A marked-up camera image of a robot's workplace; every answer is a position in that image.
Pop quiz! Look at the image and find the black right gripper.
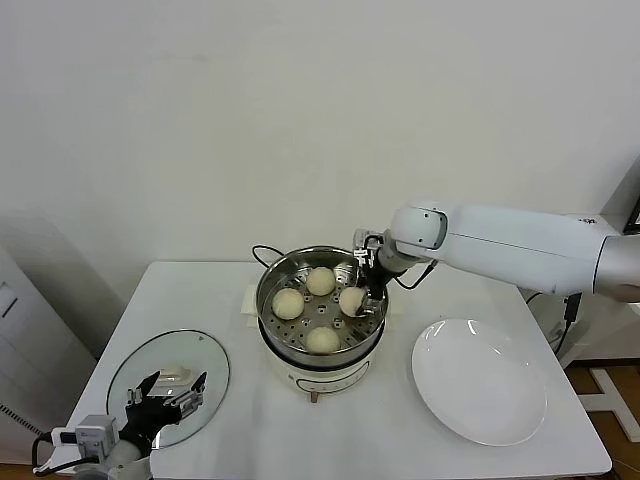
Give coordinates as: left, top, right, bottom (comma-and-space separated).
355, 259, 396, 318

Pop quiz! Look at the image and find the glass lid with cream handle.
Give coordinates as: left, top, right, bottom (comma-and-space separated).
106, 328, 232, 450

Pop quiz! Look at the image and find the white round plate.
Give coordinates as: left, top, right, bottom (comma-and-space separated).
411, 318, 548, 447

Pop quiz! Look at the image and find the stainless steel steamer basket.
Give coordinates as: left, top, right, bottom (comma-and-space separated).
241, 244, 404, 357

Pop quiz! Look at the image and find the white cabinet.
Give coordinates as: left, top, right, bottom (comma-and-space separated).
0, 244, 99, 451

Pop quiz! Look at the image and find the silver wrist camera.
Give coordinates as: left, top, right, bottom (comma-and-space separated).
74, 414, 121, 459
352, 228, 384, 261

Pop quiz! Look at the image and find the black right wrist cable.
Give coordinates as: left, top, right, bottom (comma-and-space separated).
394, 259, 440, 291

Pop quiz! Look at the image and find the white steamed baozi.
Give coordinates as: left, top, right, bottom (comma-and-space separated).
338, 286, 370, 318
271, 288, 305, 320
305, 266, 336, 296
305, 325, 341, 356

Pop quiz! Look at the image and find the black cooker power cable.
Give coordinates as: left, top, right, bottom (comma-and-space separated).
251, 243, 291, 269

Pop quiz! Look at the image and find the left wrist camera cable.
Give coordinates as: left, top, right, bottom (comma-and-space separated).
32, 427, 79, 474

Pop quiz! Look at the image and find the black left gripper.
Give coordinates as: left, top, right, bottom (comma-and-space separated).
119, 370, 209, 446

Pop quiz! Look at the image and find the beige wooden floor frame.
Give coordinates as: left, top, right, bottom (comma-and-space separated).
569, 362, 640, 444

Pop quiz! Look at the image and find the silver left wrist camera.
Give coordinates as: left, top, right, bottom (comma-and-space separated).
74, 414, 121, 459

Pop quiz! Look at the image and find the cream electric cooker base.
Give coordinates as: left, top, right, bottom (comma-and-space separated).
244, 312, 401, 405

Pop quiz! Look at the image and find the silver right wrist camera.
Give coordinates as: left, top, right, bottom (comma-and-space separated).
352, 228, 384, 261

